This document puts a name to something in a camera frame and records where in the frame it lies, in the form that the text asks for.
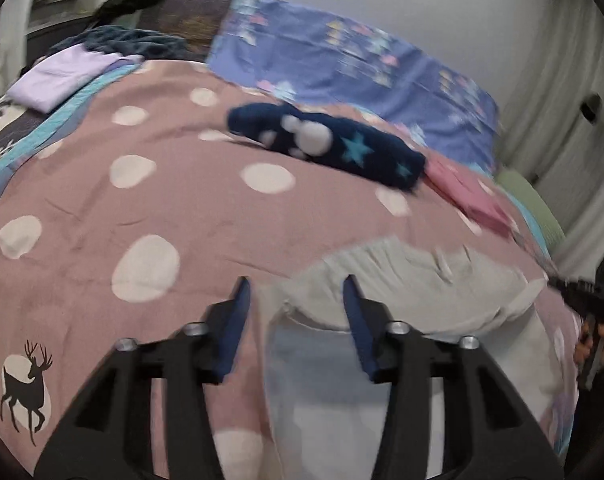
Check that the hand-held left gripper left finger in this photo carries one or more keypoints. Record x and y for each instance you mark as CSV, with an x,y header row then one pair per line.
x,y
234,320

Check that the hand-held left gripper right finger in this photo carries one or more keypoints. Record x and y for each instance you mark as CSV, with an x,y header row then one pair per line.
x,y
357,325

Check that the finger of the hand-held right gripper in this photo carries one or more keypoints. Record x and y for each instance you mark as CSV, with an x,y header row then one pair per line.
x,y
562,286

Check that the grey long-sleeve shirt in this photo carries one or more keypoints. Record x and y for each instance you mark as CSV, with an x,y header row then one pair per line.
x,y
332,410

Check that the person's right forearm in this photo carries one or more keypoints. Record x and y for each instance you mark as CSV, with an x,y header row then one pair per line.
x,y
602,400

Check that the pink folded clothes stack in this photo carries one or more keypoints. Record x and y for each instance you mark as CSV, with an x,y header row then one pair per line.
x,y
462,190

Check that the person's right hand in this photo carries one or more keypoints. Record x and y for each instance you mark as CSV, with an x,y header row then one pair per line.
x,y
582,347

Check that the light blue quilt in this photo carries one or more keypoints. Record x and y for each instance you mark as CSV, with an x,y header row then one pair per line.
x,y
532,240

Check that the green pillow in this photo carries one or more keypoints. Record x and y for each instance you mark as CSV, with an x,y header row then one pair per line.
x,y
527,195

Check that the pink polka dot blanket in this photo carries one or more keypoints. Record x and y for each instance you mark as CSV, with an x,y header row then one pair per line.
x,y
132,210

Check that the navy star-print garment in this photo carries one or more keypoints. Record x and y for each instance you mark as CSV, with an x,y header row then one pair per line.
x,y
372,152

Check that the black floor lamp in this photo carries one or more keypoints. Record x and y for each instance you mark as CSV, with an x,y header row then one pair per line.
x,y
591,109

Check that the pleated grey curtain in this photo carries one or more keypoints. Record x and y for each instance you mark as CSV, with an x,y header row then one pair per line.
x,y
557,85

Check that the blue tree-print pillow cover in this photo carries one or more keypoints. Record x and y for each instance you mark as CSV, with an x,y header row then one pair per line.
x,y
332,60

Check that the dark blue fleece blanket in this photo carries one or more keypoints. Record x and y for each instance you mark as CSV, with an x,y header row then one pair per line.
x,y
132,42

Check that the cartoon print bed sheet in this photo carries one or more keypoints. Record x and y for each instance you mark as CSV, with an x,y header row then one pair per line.
x,y
12,125

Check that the lavender folded cloth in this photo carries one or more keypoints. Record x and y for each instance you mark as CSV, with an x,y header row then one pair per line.
x,y
62,77

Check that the dark tree-pattern headboard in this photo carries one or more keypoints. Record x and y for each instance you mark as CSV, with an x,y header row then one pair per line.
x,y
192,20

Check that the black garment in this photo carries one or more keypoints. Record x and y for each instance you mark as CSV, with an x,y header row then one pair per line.
x,y
132,2

